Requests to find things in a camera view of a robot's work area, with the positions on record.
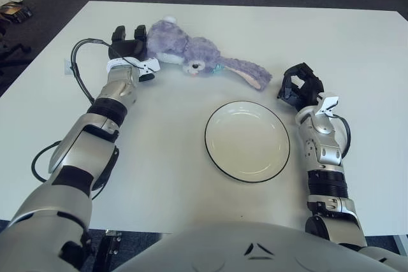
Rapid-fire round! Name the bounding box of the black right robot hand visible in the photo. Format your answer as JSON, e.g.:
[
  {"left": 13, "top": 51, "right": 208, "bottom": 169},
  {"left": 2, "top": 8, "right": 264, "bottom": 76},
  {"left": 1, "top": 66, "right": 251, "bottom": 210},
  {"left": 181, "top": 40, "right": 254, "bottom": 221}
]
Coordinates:
[{"left": 276, "top": 63, "right": 325, "bottom": 109}]

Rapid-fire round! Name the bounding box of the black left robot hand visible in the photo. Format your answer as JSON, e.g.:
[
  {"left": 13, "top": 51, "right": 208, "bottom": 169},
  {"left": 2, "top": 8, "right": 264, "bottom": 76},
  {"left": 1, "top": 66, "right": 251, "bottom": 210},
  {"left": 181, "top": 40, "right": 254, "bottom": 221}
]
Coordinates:
[{"left": 107, "top": 24, "right": 157, "bottom": 82}]

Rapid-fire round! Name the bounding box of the purple plush bunny doll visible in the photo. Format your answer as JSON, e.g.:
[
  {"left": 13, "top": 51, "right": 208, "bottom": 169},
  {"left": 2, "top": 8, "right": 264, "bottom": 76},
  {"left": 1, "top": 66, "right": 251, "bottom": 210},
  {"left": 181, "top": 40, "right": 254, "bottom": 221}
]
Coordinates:
[{"left": 146, "top": 15, "right": 273, "bottom": 91}]

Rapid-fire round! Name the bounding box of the white plate with black rim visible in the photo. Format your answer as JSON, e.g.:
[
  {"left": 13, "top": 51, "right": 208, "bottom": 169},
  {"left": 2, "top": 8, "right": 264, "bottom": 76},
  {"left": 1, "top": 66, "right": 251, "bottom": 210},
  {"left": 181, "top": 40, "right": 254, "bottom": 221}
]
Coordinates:
[{"left": 204, "top": 101, "right": 291, "bottom": 184}]

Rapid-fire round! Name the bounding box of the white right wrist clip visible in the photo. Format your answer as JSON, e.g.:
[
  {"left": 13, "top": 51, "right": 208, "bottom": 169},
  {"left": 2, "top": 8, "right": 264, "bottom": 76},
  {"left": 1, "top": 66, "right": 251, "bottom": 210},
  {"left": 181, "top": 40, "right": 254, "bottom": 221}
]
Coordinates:
[{"left": 317, "top": 92, "right": 339, "bottom": 117}]

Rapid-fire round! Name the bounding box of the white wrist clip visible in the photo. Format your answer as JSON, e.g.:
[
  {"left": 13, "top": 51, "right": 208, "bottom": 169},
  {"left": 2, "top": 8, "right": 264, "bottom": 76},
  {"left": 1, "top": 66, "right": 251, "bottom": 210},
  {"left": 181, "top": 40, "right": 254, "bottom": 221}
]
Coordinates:
[
  {"left": 106, "top": 57, "right": 160, "bottom": 74},
  {"left": 317, "top": 92, "right": 339, "bottom": 117}
]

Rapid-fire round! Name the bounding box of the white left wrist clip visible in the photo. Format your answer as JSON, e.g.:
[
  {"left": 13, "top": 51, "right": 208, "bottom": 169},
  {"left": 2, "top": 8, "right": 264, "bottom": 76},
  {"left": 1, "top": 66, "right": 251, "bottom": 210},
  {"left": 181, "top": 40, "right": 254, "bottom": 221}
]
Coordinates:
[{"left": 106, "top": 57, "right": 160, "bottom": 74}]

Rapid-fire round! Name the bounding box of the black office chair base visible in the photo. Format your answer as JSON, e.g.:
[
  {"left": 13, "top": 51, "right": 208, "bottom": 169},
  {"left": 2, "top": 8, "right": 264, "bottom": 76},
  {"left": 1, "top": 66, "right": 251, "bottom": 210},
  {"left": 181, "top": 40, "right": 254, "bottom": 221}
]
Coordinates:
[{"left": 0, "top": 41, "right": 31, "bottom": 62}]

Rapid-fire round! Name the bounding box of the black and gold box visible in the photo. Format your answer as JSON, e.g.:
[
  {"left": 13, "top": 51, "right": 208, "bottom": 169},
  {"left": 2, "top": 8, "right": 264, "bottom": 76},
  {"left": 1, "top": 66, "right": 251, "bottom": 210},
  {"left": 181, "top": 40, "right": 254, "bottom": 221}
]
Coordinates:
[{"left": 0, "top": 1, "right": 34, "bottom": 24}]

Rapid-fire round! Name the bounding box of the grey robot torso shell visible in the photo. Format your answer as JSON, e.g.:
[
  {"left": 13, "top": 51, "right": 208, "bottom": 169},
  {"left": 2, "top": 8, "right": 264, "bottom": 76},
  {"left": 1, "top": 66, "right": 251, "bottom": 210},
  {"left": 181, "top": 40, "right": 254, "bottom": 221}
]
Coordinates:
[{"left": 117, "top": 220, "right": 408, "bottom": 272}]

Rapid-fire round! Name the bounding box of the grey table leg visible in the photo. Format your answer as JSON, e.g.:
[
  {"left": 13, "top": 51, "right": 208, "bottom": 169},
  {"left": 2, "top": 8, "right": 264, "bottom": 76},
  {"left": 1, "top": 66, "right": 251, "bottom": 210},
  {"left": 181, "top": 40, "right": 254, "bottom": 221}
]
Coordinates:
[{"left": 393, "top": 233, "right": 408, "bottom": 250}]

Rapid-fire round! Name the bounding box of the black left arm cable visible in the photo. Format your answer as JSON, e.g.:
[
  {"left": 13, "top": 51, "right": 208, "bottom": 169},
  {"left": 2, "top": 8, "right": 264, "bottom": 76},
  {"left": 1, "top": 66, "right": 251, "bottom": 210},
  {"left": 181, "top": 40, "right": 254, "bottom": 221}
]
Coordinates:
[{"left": 31, "top": 38, "right": 112, "bottom": 201}]

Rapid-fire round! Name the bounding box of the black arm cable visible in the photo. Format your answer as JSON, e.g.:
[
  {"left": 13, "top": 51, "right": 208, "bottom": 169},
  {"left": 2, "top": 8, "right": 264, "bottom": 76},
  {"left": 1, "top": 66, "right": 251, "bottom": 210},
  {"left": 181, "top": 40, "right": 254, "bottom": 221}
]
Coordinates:
[
  {"left": 31, "top": 38, "right": 112, "bottom": 201},
  {"left": 331, "top": 115, "right": 351, "bottom": 158}
]

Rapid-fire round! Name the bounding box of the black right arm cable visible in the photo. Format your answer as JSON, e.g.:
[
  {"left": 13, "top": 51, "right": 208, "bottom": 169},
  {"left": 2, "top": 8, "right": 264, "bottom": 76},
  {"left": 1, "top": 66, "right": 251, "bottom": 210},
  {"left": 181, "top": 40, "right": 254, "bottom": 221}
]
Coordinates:
[{"left": 331, "top": 115, "right": 351, "bottom": 158}]

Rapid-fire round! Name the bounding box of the black metal bracket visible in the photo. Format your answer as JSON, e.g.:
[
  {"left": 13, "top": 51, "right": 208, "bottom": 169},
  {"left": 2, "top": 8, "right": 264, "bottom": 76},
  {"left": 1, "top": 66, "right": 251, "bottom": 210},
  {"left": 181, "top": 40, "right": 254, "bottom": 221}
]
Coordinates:
[{"left": 95, "top": 229, "right": 122, "bottom": 272}]

